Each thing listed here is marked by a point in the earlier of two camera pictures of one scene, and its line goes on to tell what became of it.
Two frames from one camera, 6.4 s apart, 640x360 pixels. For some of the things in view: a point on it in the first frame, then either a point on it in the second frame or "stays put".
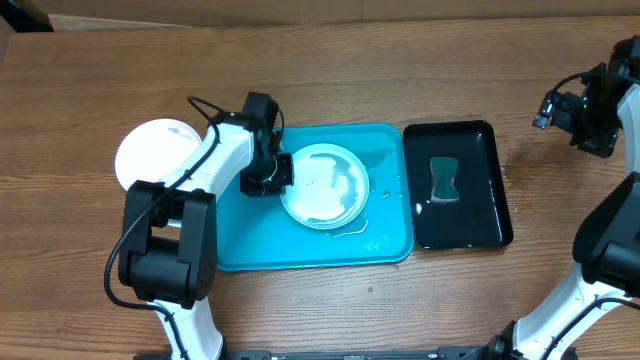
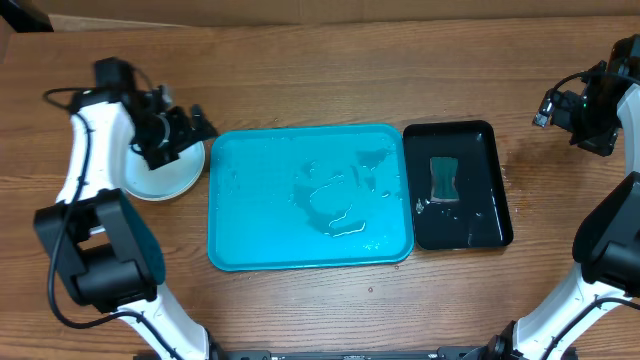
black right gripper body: x=565 y=111 stays put
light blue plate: x=330 y=186 -> x=167 y=181
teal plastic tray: x=258 y=233 stays put
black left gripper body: x=267 y=175 -> x=161 y=135
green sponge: x=444 y=170 stays put
